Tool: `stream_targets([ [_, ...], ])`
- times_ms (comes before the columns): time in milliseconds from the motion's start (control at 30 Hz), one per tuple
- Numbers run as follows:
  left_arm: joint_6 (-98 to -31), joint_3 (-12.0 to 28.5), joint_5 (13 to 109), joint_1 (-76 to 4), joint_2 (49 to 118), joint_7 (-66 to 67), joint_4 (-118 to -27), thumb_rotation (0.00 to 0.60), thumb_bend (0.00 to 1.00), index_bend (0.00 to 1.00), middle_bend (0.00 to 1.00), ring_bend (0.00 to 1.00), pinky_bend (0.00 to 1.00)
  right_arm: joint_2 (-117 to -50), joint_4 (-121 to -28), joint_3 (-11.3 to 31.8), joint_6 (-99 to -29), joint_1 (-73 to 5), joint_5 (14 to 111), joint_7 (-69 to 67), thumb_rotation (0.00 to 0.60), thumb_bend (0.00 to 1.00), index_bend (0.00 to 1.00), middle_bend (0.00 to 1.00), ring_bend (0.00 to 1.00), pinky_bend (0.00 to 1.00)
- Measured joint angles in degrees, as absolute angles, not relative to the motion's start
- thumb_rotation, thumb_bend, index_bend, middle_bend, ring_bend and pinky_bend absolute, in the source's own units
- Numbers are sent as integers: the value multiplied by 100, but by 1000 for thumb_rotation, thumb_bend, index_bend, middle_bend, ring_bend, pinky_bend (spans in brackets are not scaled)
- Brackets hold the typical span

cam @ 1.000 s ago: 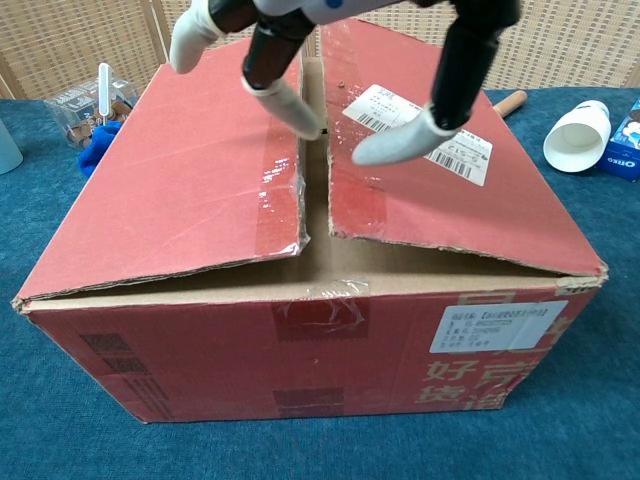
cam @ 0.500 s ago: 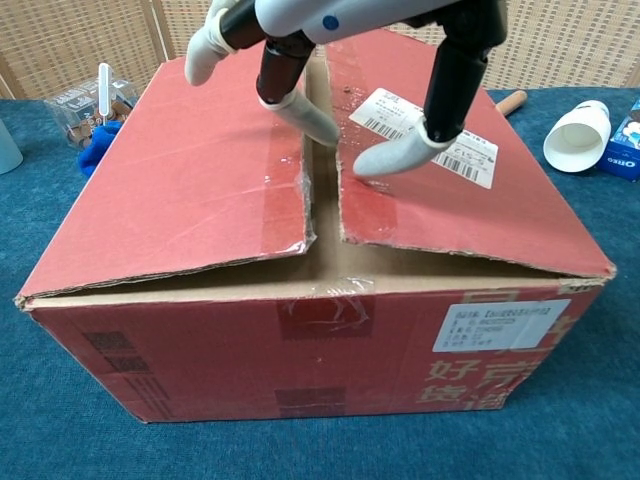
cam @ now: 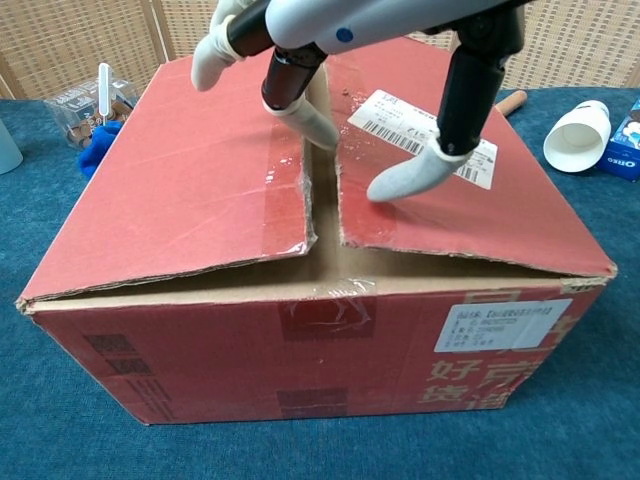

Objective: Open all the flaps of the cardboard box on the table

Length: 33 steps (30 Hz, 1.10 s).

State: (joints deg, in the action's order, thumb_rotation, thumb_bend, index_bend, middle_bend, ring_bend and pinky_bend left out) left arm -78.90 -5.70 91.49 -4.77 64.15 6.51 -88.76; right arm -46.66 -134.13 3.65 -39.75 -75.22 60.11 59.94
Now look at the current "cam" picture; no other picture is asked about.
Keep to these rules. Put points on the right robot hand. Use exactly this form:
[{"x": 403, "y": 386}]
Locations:
[{"x": 350, "y": 25}]

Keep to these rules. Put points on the red cardboard shipping box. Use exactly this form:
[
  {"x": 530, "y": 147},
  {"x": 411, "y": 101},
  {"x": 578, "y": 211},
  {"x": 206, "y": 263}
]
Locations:
[{"x": 200, "y": 350}]

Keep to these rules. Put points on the blue Oreo package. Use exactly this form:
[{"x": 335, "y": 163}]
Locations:
[{"x": 625, "y": 150}]

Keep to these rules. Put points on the wicker folding screen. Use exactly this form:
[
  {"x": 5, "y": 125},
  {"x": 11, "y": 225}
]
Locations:
[{"x": 75, "y": 40}]

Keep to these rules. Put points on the blue cloth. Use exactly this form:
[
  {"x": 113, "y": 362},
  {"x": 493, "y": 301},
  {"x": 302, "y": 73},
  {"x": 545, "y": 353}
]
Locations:
[{"x": 97, "y": 147}]

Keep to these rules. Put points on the clear bag of brown snacks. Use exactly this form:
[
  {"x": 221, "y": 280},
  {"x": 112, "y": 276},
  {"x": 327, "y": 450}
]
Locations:
[{"x": 75, "y": 107}]

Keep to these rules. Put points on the teal fabric table cover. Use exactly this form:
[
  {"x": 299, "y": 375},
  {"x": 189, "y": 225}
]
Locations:
[{"x": 50, "y": 375}]

